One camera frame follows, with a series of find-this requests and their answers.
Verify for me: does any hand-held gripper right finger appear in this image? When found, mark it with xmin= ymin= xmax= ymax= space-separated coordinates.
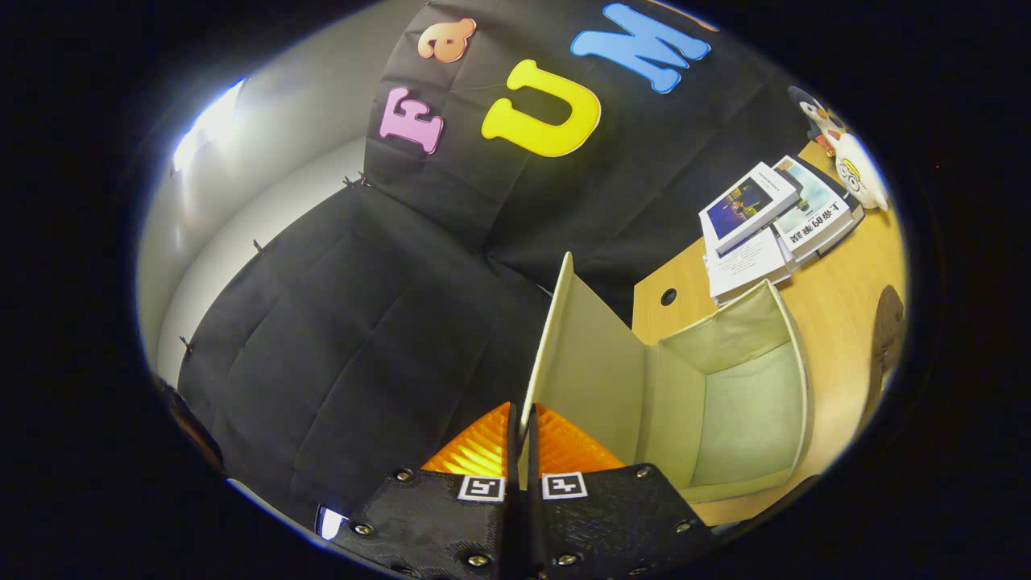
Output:
xmin=528 ymin=403 xmax=718 ymax=580

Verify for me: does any white book blue picture cover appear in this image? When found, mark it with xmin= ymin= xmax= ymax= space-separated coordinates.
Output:
xmin=698 ymin=161 xmax=802 ymax=257

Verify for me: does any green fabric storage box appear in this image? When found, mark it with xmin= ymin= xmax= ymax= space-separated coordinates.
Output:
xmin=518 ymin=251 xmax=814 ymax=504

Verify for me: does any bright ceiling light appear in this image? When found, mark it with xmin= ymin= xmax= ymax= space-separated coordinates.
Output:
xmin=173 ymin=78 xmax=246 ymax=174

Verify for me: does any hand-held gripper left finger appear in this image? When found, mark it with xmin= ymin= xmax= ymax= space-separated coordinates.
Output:
xmin=330 ymin=401 xmax=520 ymax=580

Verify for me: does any grey penguin plush toy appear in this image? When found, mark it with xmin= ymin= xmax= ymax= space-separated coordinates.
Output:
xmin=788 ymin=85 xmax=848 ymax=158

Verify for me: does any white round plush toy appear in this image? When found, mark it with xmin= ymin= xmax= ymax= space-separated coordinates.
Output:
xmin=830 ymin=133 xmax=891 ymax=213

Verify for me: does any plain white book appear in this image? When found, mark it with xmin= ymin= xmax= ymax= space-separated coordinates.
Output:
xmin=703 ymin=228 xmax=794 ymax=307

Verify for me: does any black book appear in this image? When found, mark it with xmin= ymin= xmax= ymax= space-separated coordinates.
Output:
xmin=793 ymin=157 xmax=867 ymax=259

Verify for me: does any brown fuzzy slipper shoe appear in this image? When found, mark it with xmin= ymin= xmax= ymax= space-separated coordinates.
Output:
xmin=858 ymin=284 xmax=907 ymax=428

